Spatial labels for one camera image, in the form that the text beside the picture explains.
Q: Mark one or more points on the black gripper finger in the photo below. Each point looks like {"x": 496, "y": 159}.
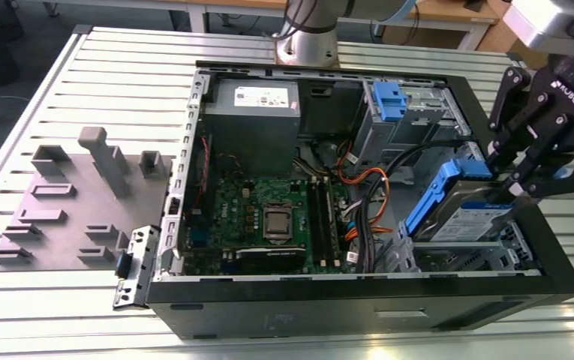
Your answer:
{"x": 508, "y": 112}
{"x": 566, "y": 180}

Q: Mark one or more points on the hard disk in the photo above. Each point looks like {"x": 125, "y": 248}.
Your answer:
{"x": 466, "y": 225}

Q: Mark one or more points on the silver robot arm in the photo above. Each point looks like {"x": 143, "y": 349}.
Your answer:
{"x": 311, "y": 48}

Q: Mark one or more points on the metal disk bay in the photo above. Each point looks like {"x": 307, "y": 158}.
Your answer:
{"x": 406, "y": 260}

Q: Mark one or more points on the brown wooden cabinet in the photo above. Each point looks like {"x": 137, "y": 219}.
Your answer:
{"x": 491, "y": 37}

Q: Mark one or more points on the metal optical drive cage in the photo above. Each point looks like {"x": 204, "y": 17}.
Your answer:
{"x": 406, "y": 131}

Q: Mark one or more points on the blue drive latch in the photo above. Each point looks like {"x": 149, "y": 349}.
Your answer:
{"x": 388, "y": 101}

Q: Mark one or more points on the wooden desk with white legs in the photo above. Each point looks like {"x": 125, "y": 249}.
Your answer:
{"x": 456, "y": 9}

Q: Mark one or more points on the black RAM stick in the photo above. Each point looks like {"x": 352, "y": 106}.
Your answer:
{"x": 331, "y": 221}

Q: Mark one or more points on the grey power supply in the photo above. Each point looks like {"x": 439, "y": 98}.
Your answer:
{"x": 245, "y": 142}

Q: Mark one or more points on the silver CPU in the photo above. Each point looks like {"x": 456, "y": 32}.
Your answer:
{"x": 277, "y": 223}

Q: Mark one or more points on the green motherboard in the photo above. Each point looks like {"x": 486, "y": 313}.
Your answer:
{"x": 236, "y": 195}

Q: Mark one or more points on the black PC case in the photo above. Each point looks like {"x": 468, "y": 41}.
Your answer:
{"x": 316, "y": 311}

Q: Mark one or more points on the black graphics card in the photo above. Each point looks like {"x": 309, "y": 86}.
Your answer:
{"x": 265, "y": 258}

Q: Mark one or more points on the grey parts rack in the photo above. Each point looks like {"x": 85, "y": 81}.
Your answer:
{"x": 65, "y": 225}

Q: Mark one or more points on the metal card retainer bracket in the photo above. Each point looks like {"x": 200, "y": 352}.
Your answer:
{"x": 141, "y": 243}

